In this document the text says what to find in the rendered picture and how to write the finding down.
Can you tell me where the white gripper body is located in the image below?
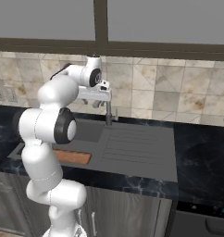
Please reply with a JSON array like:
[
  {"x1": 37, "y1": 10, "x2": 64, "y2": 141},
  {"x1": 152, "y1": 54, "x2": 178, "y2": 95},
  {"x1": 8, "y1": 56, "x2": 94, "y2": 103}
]
[{"x1": 77, "y1": 85, "x2": 114, "y2": 103}]

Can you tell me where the dark grey faucet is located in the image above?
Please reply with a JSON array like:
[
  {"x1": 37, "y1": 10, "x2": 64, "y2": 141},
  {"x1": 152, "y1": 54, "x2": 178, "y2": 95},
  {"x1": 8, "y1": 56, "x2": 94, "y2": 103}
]
[{"x1": 105, "y1": 100, "x2": 119, "y2": 127}]

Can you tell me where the brown wooden cutting board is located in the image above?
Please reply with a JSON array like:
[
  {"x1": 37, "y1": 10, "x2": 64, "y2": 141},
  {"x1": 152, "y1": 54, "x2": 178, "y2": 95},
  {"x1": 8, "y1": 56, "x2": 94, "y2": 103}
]
[{"x1": 52, "y1": 148, "x2": 93, "y2": 166}]

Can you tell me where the dark grey sink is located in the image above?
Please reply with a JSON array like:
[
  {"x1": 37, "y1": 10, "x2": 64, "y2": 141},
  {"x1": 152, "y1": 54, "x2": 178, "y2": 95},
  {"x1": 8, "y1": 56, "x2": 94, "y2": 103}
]
[{"x1": 6, "y1": 118, "x2": 179, "y2": 183}]

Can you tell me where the dark brown framed window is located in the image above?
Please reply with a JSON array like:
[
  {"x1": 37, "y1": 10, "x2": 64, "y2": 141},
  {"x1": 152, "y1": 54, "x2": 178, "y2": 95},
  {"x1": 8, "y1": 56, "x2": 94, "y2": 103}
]
[{"x1": 0, "y1": 0, "x2": 224, "y2": 62}]

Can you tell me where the grey wood cupboard door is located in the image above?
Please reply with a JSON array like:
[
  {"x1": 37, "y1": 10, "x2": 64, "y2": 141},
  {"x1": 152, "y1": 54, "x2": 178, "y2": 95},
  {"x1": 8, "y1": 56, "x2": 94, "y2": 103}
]
[
  {"x1": 84, "y1": 185, "x2": 163, "y2": 237},
  {"x1": 0, "y1": 170, "x2": 53, "y2": 237}
]

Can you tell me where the black dishwasher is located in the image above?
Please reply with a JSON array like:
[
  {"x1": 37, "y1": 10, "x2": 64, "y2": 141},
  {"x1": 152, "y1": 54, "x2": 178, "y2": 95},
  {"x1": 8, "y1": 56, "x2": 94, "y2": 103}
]
[{"x1": 171, "y1": 200, "x2": 224, "y2": 237}]

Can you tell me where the grey wall outlet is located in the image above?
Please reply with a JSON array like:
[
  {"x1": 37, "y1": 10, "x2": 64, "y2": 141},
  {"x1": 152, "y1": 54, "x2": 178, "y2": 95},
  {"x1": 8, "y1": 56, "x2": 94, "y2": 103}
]
[{"x1": 0, "y1": 79, "x2": 19, "y2": 105}]

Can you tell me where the silver cupboard door handle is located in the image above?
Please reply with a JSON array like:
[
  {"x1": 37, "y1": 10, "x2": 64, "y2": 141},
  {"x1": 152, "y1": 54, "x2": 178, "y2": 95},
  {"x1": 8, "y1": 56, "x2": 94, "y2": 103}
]
[
  {"x1": 78, "y1": 208, "x2": 83, "y2": 230},
  {"x1": 91, "y1": 211, "x2": 97, "y2": 237}
]

